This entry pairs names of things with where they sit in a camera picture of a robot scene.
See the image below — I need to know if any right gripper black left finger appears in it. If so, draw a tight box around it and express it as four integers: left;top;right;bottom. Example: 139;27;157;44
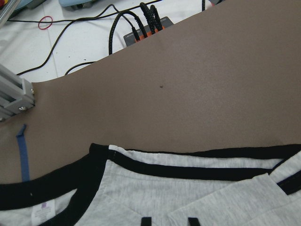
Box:
141;217;152;226

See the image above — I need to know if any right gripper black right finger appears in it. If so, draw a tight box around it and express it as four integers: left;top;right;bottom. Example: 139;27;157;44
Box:
188;217;201;226

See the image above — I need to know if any white grey cartoon t-shirt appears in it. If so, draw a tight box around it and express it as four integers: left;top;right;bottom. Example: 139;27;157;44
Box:
0;144;301;226

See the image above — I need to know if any orange grey usb hub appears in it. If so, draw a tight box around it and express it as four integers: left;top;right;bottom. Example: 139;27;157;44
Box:
123;16;174;47

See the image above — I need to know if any red rubber band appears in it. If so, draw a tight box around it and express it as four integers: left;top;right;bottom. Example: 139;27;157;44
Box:
38;16;53;31

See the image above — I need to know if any aluminium frame post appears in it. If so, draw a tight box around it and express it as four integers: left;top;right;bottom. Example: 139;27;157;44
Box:
0;65;35;121

